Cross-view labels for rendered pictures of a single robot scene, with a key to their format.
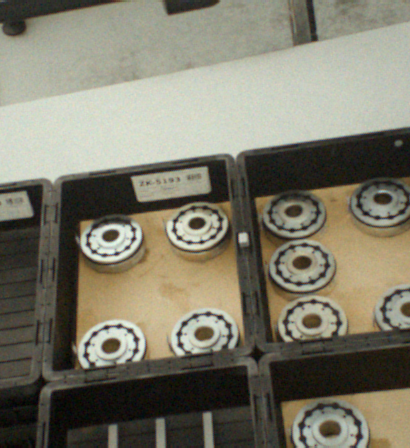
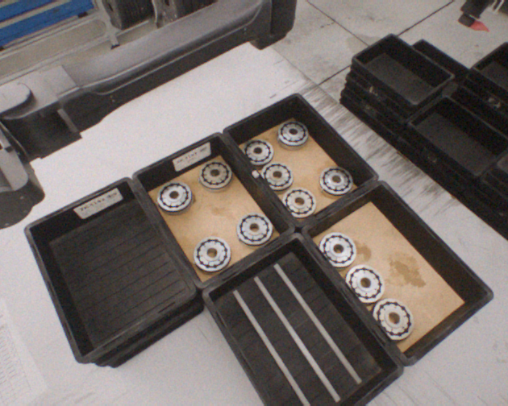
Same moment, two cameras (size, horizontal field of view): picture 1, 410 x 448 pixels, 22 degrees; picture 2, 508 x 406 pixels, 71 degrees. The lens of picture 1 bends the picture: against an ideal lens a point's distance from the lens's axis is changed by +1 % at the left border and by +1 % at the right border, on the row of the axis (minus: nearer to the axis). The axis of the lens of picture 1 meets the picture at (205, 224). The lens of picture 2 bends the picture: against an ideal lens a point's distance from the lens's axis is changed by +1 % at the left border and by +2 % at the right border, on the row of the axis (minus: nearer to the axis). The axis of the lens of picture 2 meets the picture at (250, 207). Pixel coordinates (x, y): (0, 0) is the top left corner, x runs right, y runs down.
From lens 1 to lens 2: 0.78 m
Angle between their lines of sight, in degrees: 27
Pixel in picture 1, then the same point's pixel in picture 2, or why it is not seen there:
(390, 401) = (347, 223)
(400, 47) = (236, 60)
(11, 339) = (150, 269)
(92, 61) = not seen: hidden behind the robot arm
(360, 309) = (310, 186)
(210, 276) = (233, 196)
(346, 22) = not seen: hidden behind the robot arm
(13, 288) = (133, 241)
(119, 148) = (131, 145)
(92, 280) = (174, 221)
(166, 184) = (189, 158)
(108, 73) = not seen: hidden behind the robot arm
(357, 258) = (293, 163)
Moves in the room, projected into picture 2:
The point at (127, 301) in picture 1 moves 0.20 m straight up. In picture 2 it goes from (199, 225) to (190, 191)
